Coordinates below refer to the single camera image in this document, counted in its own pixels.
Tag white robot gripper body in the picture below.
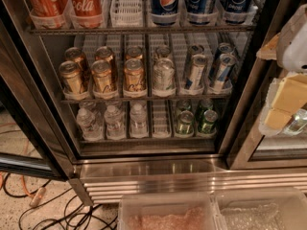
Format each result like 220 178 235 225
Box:
276 4 307 73

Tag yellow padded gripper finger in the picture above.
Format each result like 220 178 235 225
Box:
264 72 307 129

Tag red coca-cola can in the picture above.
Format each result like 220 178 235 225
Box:
30 0 69 30
70 0 103 29

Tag front right slim blue can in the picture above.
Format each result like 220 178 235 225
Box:
209 54 237 91

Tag slim blue can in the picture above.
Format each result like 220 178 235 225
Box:
209 54 237 91
211 42 235 69

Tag back right slim blue can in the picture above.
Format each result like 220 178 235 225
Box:
211 42 235 69

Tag front right green can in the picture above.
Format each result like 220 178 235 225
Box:
198 109 218 134

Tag back right green can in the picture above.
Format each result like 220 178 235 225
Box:
195 98 213 120

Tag back slim dark can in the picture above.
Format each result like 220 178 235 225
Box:
184 44 204 74

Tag front slim silver-blue can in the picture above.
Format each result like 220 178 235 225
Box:
184 54 207 90

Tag front left green can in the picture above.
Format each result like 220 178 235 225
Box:
176 110 194 135

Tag back left green can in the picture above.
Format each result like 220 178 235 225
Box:
175 99 192 119

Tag front silver green can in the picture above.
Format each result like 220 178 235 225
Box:
153 58 175 91

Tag back silver can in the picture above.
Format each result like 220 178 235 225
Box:
154 45 172 60

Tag stainless steel fridge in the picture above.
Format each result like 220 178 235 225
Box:
1 0 306 205

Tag gold can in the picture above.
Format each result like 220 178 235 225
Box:
91 59 116 94
125 46 143 60
124 58 146 92
95 46 118 79
59 60 86 94
64 47 90 80

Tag white empty shelf tray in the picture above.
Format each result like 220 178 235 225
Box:
109 0 143 28

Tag back left gold can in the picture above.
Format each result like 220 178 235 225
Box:
64 47 90 80

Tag front left gold can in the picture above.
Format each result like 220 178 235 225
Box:
59 60 86 94

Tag open fridge glass door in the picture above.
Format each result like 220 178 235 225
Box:
0 0 75 180

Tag bottle behind right door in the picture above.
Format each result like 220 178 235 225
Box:
283 109 307 135

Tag right clear plastic bin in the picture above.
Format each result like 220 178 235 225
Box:
212 188 307 230

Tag clear plastic bin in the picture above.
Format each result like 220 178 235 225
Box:
212 188 307 230
118 192 217 230

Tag right water bottle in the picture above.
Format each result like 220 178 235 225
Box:
130 103 148 138

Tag water bottle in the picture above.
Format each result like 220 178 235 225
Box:
104 105 125 140
77 108 103 142
130 103 148 138

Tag left clear plastic bin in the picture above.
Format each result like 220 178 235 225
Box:
118 192 217 230

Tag middle water bottle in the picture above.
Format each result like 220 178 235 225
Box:
104 105 125 140

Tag left water bottle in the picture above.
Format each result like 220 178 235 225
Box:
77 108 103 142

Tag black floor cables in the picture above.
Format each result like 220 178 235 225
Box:
2 172 119 230

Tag orange extension cord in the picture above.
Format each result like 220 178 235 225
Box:
0 122 47 208

